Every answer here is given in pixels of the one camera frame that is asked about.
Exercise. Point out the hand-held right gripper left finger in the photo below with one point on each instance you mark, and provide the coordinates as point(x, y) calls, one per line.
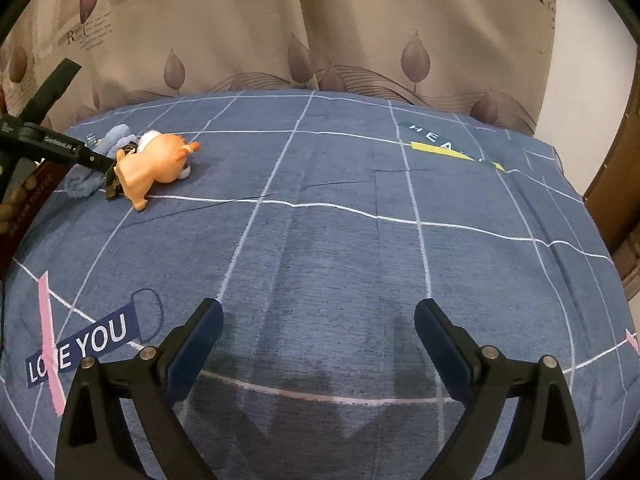
point(200, 340)

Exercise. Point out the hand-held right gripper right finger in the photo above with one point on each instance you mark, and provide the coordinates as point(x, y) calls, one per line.
point(440, 342)

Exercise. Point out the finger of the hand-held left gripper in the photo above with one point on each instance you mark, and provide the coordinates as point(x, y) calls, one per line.
point(75, 149)
point(52, 87)

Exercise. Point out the light blue fluffy towel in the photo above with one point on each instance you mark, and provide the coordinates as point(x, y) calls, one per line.
point(85, 177)

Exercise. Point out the black and gold patterned cloth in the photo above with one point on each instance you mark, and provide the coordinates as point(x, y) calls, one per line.
point(112, 180)

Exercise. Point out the small white cloth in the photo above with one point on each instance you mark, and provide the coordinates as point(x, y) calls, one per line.
point(146, 140)

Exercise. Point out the orange soft toy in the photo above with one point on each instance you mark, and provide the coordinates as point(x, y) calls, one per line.
point(155, 160)

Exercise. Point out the person's left hand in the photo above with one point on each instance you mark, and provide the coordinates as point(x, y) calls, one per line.
point(10, 212)

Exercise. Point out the blue checked blanket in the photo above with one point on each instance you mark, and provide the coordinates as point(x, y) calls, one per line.
point(325, 240)

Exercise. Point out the brown wooden furniture edge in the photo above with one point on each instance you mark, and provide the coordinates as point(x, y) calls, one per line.
point(617, 195)

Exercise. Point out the beige leaf print curtain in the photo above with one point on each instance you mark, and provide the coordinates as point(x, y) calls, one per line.
point(300, 25)

